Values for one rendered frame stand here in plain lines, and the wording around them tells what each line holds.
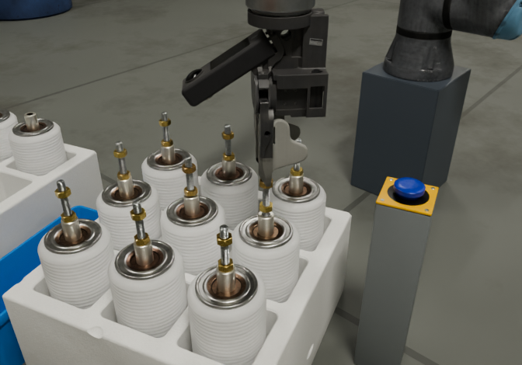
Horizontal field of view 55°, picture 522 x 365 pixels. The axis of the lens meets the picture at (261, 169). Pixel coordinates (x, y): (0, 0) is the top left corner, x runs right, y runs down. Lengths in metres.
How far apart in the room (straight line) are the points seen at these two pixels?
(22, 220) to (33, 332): 0.27
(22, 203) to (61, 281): 0.30
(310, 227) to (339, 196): 0.47
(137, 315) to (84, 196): 0.49
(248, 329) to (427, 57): 0.73
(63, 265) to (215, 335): 0.23
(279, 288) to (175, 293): 0.14
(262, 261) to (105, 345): 0.23
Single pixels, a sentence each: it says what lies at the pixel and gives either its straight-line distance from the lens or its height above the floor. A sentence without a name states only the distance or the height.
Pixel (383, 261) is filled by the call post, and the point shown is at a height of 0.22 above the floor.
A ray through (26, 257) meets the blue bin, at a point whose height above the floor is 0.09.
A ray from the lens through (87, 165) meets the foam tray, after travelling 1.09.
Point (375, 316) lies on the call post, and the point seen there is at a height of 0.12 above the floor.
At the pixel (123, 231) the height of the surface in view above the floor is 0.21.
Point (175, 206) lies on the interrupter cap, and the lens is 0.75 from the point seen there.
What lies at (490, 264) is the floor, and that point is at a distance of 1.13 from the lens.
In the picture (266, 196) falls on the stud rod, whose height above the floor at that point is 0.31.
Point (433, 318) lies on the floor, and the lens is 0.97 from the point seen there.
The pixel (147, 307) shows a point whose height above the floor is 0.21.
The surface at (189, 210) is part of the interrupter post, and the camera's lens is 0.73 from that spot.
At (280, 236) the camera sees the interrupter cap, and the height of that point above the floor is 0.25.
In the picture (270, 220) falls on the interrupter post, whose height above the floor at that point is 0.28.
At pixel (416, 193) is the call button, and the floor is 0.33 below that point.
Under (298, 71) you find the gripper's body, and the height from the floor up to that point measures 0.49.
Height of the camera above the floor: 0.68
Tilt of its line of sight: 30 degrees down
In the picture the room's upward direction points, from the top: straight up
